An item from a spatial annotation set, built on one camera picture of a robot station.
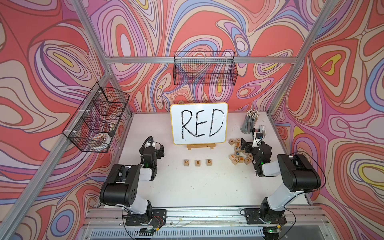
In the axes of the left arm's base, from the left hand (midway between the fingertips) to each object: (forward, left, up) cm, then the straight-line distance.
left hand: (154, 145), depth 93 cm
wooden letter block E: (-10, -28, -5) cm, 30 cm away
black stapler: (+14, -68, -2) cm, 70 cm away
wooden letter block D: (-10, -35, -4) cm, 36 cm away
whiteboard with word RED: (+9, -29, +11) cm, 32 cm away
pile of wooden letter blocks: (-5, -55, -4) cm, 55 cm away
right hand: (+3, -61, +1) cm, 61 cm away
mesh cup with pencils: (+15, -63, +7) cm, 65 cm away
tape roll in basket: (-9, +19, +21) cm, 29 cm away
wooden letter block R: (-10, -21, -4) cm, 23 cm away
